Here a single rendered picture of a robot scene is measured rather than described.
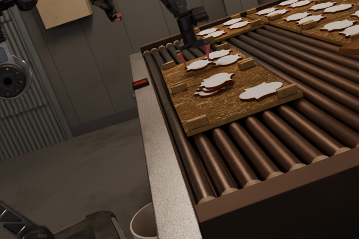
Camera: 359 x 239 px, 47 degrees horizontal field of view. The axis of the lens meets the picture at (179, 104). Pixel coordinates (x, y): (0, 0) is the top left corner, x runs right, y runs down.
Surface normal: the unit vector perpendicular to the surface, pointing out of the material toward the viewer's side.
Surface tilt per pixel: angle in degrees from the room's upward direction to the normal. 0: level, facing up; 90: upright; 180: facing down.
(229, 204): 0
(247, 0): 90
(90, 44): 90
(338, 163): 0
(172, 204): 0
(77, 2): 90
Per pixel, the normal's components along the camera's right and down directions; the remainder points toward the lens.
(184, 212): -0.30, -0.90
